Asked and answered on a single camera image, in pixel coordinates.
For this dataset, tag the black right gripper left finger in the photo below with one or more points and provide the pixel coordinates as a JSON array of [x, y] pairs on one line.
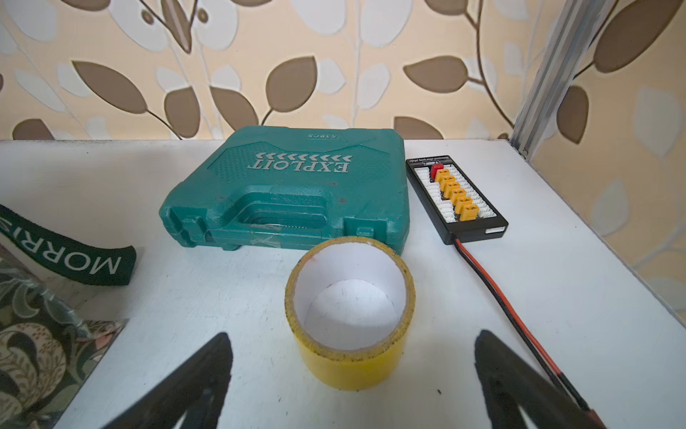
[[192, 396]]

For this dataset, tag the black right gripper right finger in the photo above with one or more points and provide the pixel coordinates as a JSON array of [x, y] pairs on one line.
[[511, 389]]

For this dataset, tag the cream floral tote bag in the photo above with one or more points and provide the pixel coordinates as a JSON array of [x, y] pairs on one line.
[[48, 351]]

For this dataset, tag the black parallel charging board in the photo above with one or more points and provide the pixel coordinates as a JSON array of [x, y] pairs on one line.
[[458, 209]]

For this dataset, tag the yellow tape roll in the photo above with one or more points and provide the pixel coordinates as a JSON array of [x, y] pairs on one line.
[[349, 303]]

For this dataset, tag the green plastic tool case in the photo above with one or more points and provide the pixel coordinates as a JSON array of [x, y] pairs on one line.
[[280, 187]]

